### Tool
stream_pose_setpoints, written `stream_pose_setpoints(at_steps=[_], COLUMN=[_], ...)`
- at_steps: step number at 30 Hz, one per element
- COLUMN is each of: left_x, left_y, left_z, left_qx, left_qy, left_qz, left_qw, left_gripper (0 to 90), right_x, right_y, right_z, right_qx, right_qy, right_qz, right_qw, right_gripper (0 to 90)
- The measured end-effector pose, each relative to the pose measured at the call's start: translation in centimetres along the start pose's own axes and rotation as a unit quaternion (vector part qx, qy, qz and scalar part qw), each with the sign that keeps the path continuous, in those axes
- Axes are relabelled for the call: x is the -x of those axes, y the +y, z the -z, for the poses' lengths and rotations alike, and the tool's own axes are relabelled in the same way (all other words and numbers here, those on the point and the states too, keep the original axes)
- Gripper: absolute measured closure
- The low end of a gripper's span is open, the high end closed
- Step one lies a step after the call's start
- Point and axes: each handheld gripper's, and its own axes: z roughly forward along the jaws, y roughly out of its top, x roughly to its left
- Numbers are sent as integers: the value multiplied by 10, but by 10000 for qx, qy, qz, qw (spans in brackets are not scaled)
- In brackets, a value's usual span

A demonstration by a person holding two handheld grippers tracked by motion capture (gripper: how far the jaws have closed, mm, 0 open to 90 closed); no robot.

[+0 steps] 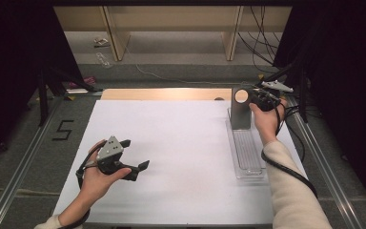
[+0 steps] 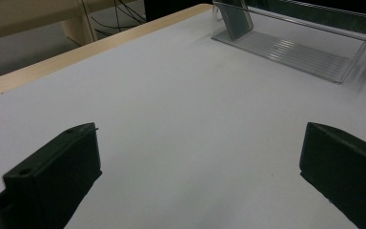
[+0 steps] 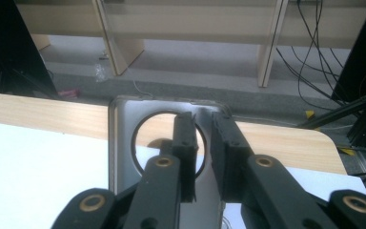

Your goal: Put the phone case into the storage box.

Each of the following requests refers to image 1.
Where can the yellow tape piece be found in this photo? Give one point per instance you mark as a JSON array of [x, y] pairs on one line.
[[71, 98], [260, 76]]

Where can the person's left hand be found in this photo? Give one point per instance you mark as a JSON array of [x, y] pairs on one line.
[[95, 184]]

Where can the clear plastic packaging box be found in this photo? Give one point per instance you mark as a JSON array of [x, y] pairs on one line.
[[248, 152]]

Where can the small white and black item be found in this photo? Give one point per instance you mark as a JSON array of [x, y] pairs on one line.
[[101, 41]]

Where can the pink item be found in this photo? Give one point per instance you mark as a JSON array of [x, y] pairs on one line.
[[85, 82]]

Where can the light wooden shelf unit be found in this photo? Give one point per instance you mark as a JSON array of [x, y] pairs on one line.
[[178, 19]]

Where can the wooden table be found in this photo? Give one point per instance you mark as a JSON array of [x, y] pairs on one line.
[[171, 94]]

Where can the white board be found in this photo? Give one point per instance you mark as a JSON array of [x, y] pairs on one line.
[[178, 191]]

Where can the black curtain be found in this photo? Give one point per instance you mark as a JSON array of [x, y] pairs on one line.
[[12, 63], [346, 79]]

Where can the clear plastic wrapper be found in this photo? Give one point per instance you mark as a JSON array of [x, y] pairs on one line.
[[103, 59]]

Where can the black metal stand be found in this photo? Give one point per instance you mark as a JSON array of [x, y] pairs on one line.
[[303, 105], [43, 101]]

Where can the metal floor rail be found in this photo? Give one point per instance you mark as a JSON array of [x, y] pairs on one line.
[[22, 168], [327, 171]]

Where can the person's right hand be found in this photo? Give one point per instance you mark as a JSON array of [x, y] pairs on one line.
[[268, 125]]

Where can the grey phone case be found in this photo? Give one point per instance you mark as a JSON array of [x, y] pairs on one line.
[[239, 116]]

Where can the white flat sheet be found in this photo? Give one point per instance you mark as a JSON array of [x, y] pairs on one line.
[[76, 91]]

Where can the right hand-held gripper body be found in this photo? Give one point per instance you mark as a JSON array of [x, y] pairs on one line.
[[268, 100]]

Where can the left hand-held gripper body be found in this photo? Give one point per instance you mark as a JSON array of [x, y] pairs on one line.
[[109, 149]]

